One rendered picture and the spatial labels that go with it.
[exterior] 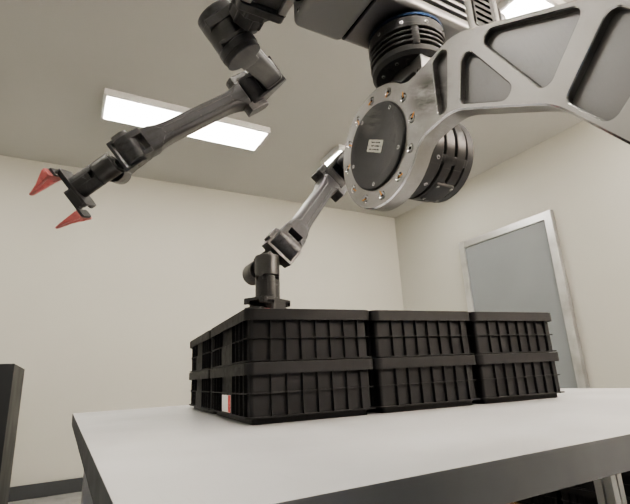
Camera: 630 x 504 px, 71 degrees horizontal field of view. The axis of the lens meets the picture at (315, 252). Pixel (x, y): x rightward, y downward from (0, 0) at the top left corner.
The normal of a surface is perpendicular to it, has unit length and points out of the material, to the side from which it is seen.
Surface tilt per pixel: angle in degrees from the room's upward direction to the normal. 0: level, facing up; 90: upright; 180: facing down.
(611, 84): 90
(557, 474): 90
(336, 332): 90
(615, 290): 90
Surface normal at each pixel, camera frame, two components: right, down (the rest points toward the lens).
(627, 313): -0.88, -0.09
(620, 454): 0.48, -0.26
